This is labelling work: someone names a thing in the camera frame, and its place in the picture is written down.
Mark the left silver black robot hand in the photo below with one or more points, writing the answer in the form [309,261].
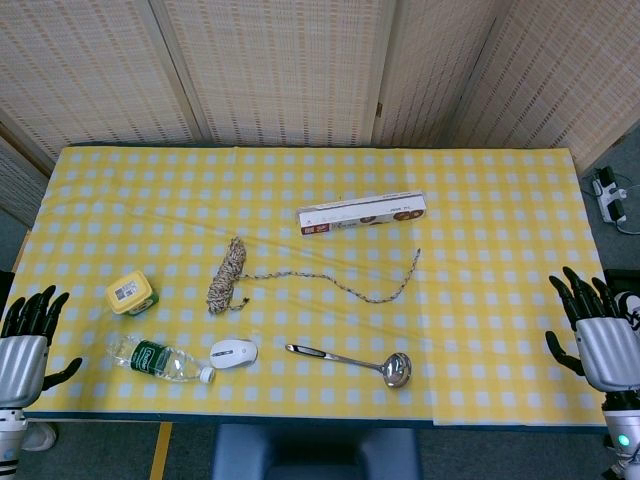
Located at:
[20,360]

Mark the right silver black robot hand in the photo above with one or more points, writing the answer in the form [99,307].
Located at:
[607,350]

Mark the long white cardboard box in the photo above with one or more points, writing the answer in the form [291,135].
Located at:
[360,215]

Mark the black white sneaker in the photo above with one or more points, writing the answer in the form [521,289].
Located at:
[632,307]

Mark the black flat object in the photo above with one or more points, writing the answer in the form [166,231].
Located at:
[625,277]

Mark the plain white shoe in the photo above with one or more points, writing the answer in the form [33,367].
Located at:
[42,436]

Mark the yellow lidded plastic tub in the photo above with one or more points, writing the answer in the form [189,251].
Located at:
[131,295]

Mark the clear green-label water bottle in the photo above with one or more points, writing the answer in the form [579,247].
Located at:
[150,357]

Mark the white power strip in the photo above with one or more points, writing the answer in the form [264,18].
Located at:
[611,197]

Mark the yellow floor tape strip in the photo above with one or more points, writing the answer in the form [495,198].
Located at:
[161,450]

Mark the small woven screen panel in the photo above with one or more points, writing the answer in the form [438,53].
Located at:
[17,185]

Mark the stainless steel ladle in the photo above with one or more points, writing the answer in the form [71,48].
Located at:
[397,372]

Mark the white computer mouse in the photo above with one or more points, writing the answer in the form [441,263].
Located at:
[232,354]

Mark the slanted woven screen panel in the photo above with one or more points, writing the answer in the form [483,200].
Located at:
[565,75]

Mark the wide woven screen panel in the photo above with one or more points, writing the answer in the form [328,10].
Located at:
[85,70]

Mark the blue chair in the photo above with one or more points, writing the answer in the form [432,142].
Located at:
[315,455]

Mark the narrow woven screen panel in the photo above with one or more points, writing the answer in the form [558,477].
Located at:
[430,70]

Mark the yellow white checkered tablecloth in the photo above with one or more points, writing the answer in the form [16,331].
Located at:
[320,170]

